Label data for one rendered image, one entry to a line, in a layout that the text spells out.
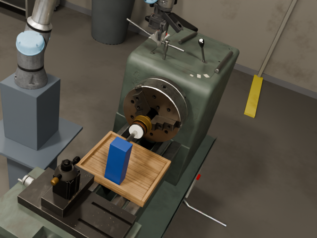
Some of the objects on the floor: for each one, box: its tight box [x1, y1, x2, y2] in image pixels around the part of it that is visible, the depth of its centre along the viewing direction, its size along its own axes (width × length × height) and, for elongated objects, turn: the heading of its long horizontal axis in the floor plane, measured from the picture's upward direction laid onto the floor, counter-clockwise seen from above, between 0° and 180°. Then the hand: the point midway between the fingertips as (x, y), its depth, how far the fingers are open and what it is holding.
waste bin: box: [92, 0, 135, 45], centre depth 432 cm, size 56×58×71 cm
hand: (160, 45), depth 172 cm, fingers closed
